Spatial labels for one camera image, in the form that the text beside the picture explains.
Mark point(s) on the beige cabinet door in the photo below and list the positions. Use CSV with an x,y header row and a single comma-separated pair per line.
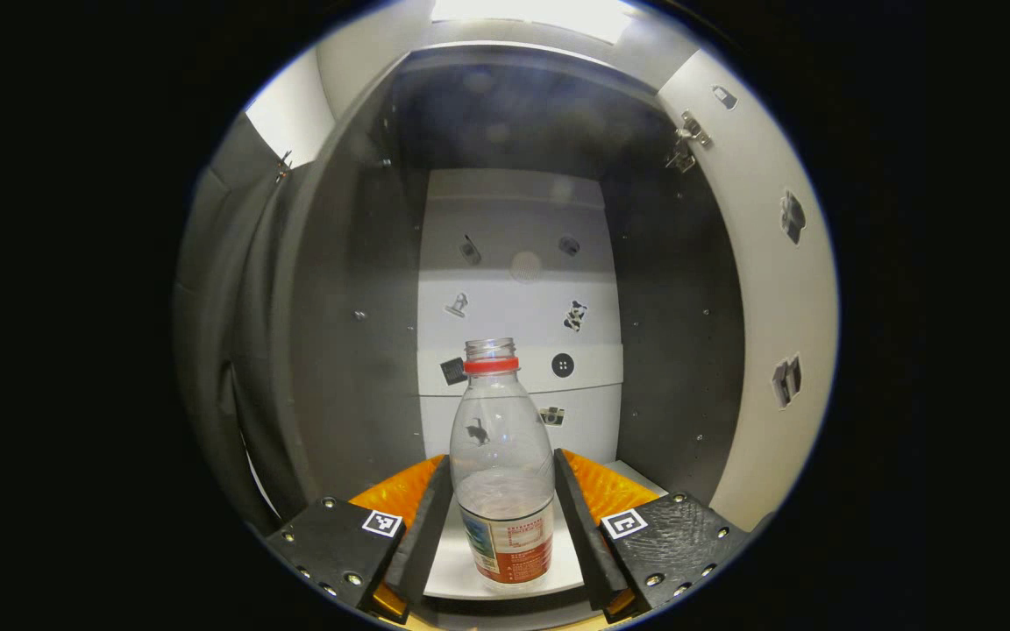
x,y
777,307

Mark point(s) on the clear plastic bottle red label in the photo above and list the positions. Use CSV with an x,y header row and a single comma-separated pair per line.
x,y
505,491

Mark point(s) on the dark grey cabinet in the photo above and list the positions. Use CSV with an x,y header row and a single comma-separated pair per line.
x,y
356,350

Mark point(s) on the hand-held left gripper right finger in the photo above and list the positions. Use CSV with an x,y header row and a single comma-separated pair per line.
x,y
591,543

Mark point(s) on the metal door hinge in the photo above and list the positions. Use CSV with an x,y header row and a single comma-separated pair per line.
x,y
689,140

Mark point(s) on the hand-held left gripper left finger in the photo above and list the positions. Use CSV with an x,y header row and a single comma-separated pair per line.
x,y
422,539

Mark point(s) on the black backdrop cloth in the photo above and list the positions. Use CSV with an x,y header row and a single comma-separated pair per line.
x,y
224,350

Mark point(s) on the black binder clip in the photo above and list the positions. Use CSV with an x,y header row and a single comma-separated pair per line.
x,y
284,163

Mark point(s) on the large ceiling light panel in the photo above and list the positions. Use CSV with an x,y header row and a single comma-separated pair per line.
x,y
540,17

